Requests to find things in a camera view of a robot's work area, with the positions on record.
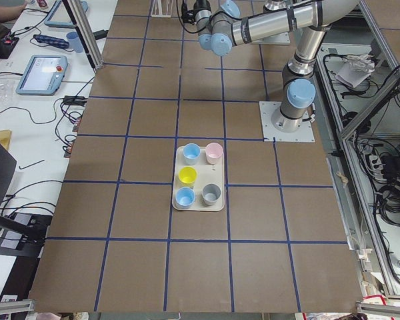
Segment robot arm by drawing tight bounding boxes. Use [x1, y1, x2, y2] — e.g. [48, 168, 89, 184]
[193, 0, 358, 133]

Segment light blue cup near pink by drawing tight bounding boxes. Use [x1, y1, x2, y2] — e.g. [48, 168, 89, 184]
[183, 143, 201, 165]

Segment pink plastic cup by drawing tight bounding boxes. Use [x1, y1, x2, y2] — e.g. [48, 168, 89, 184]
[205, 143, 223, 165]

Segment yellow plastic cup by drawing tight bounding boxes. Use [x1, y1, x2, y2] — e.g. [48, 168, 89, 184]
[178, 166, 197, 187]

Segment grey plastic cup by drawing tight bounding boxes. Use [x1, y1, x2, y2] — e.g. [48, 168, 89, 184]
[201, 183, 221, 206]

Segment light blue cup tray end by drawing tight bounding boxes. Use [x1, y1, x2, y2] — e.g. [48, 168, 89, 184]
[175, 187, 196, 209]

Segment blue cup on desk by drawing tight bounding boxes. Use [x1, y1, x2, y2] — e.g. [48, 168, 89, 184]
[66, 31, 84, 53]

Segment cream plastic tray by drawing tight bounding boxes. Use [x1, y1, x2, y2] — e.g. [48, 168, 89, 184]
[172, 147, 225, 211]

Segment black power adapter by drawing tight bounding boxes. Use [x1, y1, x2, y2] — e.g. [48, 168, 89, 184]
[93, 29, 109, 40]

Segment near teach pendant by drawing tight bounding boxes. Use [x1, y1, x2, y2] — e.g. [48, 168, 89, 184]
[15, 55, 68, 96]

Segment teach pendant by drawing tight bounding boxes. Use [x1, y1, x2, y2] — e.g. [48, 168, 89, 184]
[15, 55, 68, 96]
[44, 1, 74, 29]

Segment blue plaid folded umbrella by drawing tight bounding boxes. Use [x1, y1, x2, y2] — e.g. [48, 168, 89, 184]
[33, 34, 69, 49]

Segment far teach pendant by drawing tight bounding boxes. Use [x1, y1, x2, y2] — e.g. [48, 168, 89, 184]
[44, 1, 74, 29]

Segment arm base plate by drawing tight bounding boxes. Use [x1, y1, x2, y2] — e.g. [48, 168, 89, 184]
[259, 101, 315, 143]

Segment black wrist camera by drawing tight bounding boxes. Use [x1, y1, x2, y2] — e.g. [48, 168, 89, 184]
[181, 1, 195, 25]

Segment white wire cup rack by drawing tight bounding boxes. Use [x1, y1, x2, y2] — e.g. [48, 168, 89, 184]
[151, 0, 175, 18]

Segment aluminium frame post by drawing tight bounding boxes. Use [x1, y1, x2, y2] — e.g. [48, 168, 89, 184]
[63, 0, 104, 71]

